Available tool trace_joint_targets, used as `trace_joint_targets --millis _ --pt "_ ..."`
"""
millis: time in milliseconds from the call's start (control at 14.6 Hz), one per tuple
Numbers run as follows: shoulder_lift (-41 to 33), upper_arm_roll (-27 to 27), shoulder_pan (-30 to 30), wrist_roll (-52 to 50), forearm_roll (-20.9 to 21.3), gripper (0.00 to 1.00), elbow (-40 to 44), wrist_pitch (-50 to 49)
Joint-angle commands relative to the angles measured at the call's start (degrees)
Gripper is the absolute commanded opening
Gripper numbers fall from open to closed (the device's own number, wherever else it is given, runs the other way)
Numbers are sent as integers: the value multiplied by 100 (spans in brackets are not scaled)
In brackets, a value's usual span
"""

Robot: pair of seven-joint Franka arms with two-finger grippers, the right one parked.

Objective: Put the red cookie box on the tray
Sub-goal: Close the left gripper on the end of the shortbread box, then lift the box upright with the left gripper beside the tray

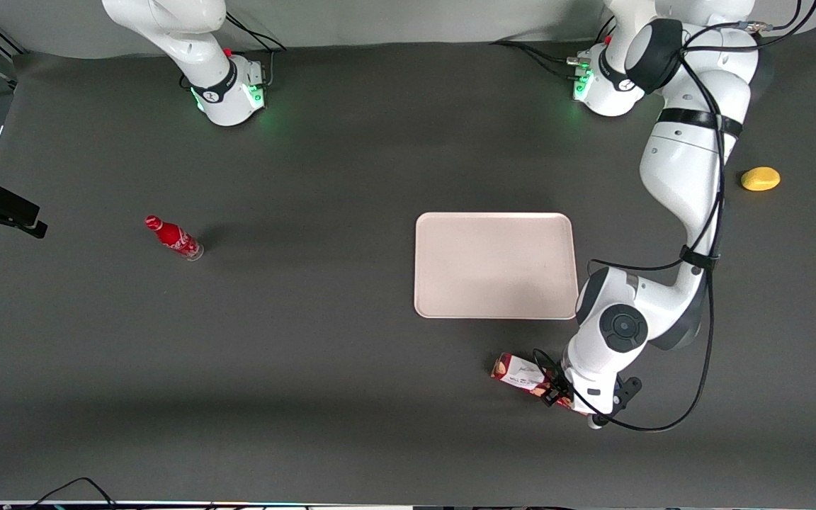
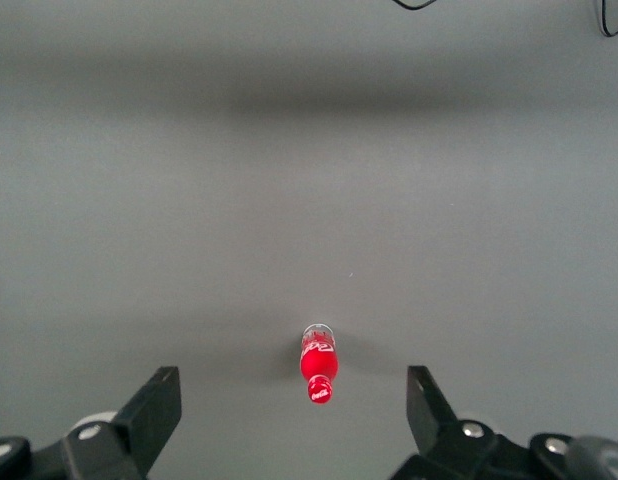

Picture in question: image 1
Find beige rectangular tray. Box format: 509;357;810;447
414;212;581;320

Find black looped table-edge cable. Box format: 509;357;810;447
25;477;118;510

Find yellow lemon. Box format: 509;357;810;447
741;166;781;192

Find black right arm base cables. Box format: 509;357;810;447
180;12;287;91

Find red cookie box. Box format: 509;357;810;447
491;353;593;416

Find red cola bottle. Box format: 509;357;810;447
144;215;205;261

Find black left arm base cables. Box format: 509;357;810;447
489;40;582;80

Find black arm base cables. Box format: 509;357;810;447
180;12;287;91
489;40;582;80

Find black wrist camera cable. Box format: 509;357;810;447
532;0;816;434

